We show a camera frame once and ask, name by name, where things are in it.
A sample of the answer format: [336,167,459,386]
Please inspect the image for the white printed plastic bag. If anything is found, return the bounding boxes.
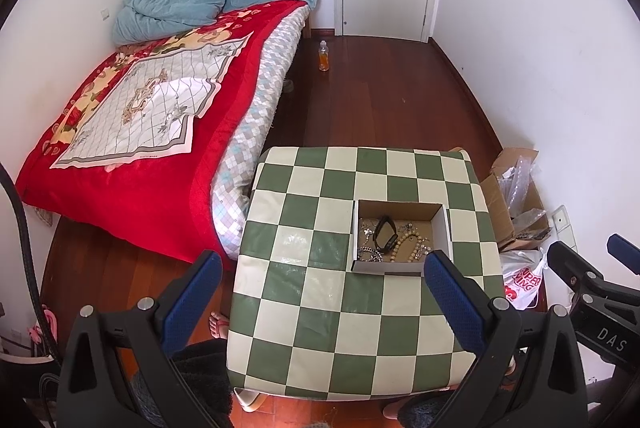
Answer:
[499,247,548,311]

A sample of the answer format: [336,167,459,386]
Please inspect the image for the diamond patterned mattress sheet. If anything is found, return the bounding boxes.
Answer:
[210,6,311,259]

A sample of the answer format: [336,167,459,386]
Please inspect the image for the person's left leg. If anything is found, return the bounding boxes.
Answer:
[132,311,234,428]

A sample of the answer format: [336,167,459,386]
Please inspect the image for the white cardboard box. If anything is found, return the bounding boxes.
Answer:
[350,199,455,276]

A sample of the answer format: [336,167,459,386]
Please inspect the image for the blue folded quilt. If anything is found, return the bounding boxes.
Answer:
[112,0,237,45]

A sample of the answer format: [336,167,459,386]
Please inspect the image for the thick black cable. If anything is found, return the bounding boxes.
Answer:
[0,162,58,428]

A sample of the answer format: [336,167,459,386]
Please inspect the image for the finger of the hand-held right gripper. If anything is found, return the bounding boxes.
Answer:
[546,239,618,304]
[606,233,640,265]

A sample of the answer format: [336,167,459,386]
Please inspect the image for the pink plastic object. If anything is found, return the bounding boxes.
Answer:
[29,305,57,356]

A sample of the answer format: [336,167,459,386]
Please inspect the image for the red floral blanket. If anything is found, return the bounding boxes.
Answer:
[15,0,308,264]

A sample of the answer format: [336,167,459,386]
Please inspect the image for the brown cardboard box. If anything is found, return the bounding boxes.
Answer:
[480,147,553,251]

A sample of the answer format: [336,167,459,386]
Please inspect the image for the clear plastic packaging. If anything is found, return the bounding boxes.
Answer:
[502,155,548,229]

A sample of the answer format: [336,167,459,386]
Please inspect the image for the person's leg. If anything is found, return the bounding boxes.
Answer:
[132,311,234,428]
[382,388,473,428]

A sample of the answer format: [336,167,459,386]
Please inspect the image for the black smart band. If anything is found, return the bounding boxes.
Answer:
[374,217,399,254]

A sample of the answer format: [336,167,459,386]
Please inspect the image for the green checkered tablecloth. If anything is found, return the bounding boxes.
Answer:
[225,146,506,401]

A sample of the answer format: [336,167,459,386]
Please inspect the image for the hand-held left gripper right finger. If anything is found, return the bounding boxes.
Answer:
[423,249,588,428]

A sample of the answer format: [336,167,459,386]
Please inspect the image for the white power strip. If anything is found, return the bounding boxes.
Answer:
[552,205,581,254]

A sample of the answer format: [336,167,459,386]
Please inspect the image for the wooden bead bracelet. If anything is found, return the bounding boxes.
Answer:
[390,231,426,264]

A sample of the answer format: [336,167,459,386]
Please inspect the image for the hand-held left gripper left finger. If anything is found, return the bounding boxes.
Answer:
[56,249,224,428]

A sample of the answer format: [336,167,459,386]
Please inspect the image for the person's right leg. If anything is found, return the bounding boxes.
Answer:
[382,388,473,428]

